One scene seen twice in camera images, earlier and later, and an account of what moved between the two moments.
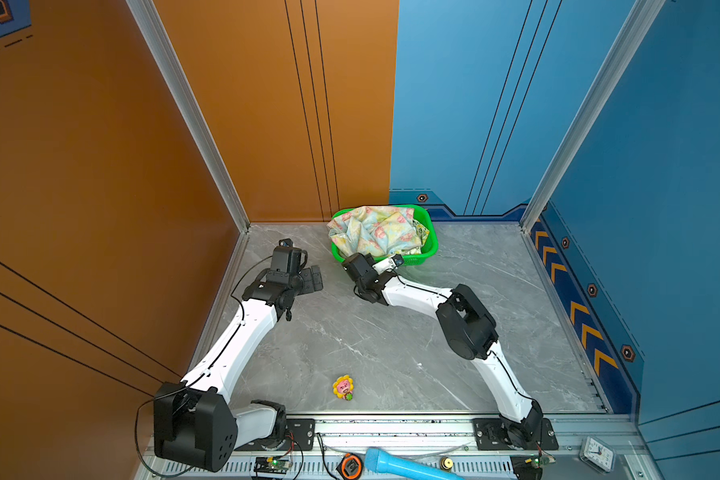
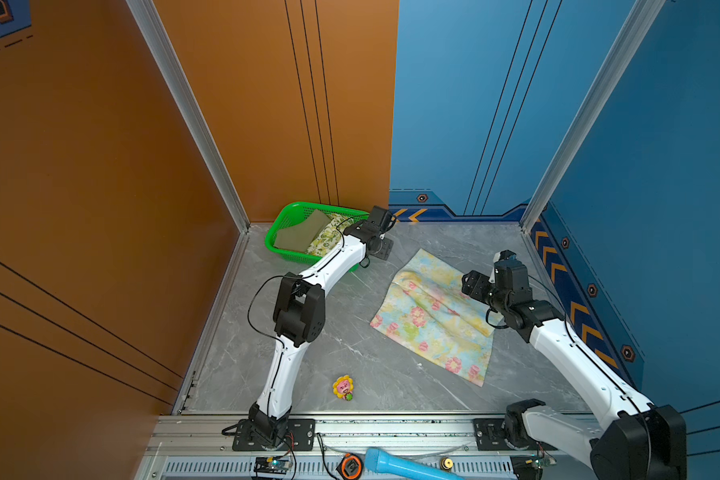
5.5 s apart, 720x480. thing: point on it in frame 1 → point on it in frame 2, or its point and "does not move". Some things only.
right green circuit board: [540, 460] does not move
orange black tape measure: [351, 466] does not move
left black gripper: [309, 285] → [385, 245]
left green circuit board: [271, 465] does not move
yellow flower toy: [343, 387] does not move
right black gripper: [369, 259] → [476, 281]
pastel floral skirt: [378, 231] → [423, 309]
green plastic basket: [383, 231] → [300, 208]
